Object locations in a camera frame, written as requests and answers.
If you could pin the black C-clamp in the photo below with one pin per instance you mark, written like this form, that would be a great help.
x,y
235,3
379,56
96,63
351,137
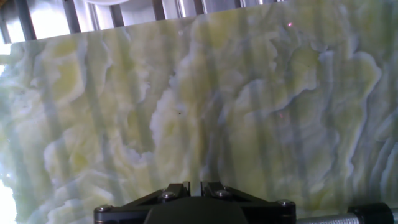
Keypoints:
x,y
370,214

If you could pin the green marble pattern mat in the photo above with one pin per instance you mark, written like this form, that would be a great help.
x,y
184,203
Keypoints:
x,y
217,109

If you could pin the white tape roll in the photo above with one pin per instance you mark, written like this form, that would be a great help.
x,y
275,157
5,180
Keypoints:
x,y
105,1

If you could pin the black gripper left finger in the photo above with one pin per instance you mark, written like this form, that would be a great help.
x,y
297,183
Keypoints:
x,y
140,208

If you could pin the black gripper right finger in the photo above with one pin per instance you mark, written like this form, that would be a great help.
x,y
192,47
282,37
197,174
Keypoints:
x,y
264,211

